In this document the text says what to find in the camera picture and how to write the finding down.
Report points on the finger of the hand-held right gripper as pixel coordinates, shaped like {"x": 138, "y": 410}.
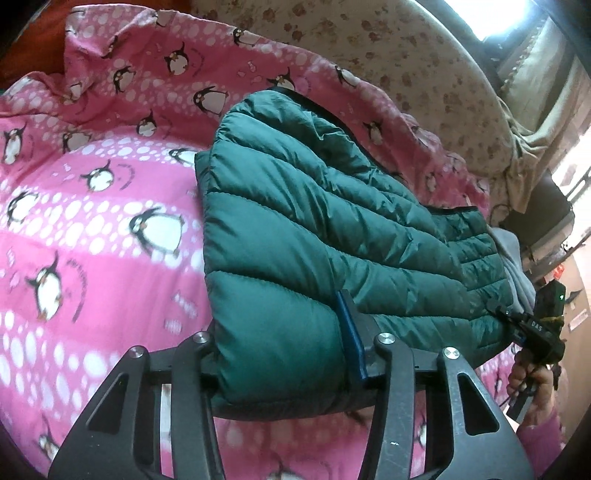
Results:
{"x": 505, "y": 316}

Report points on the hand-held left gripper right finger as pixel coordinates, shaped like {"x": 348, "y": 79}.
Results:
{"x": 351, "y": 337}

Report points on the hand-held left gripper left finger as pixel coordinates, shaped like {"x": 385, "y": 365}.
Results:
{"x": 194, "y": 369}

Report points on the green puffer jacket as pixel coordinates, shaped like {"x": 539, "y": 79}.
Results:
{"x": 323, "y": 207}

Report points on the person's right forearm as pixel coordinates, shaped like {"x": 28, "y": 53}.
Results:
{"x": 540, "y": 438}

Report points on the person's right hand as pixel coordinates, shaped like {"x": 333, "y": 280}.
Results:
{"x": 538, "y": 392}

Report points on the grey cloth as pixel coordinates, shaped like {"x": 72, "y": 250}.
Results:
{"x": 512, "y": 263}

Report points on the dark furniture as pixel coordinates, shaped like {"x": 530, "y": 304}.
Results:
{"x": 549, "y": 212}

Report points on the pink penguin print blanket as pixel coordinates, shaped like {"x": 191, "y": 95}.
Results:
{"x": 92, "y": 230}

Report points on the beige curtain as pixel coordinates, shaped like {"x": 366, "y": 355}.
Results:
{"x": 545, "y": 92}

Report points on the beige floral bed sheet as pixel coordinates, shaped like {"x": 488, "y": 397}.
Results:
{"x": 392, "y": 55}

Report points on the bright window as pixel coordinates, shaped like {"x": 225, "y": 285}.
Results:
{"x": 498, "y": 18}

